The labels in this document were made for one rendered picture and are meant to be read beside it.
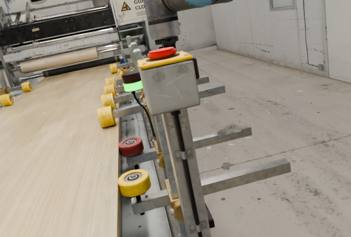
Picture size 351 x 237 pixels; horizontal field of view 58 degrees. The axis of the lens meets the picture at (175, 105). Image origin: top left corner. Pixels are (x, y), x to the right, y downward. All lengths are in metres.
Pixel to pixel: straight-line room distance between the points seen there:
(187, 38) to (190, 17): 0.65
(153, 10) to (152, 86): 0.53
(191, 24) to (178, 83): 9.59
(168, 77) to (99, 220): 0.40
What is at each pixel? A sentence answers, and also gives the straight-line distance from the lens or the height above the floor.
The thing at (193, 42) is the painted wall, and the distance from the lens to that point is 10.02.
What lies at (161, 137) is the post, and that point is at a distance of 0.73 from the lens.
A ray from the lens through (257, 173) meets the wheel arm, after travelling 0.88.
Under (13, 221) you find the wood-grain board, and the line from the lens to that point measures 0.85.
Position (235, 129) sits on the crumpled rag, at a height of 0.87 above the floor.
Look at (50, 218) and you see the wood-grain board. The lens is 0.79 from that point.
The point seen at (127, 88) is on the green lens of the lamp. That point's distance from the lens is 0.94.
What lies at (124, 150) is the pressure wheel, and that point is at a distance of 1.03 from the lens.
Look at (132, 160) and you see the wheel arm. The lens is 1.06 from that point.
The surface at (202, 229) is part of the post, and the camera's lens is 0.53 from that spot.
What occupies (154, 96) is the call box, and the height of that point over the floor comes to 1.18.
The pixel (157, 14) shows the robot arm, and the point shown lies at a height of 1.28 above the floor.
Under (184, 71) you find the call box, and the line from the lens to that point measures 0.41.
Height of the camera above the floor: 1.27
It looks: 16 degrees down
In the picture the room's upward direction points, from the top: 11 degrees counter-clockwise
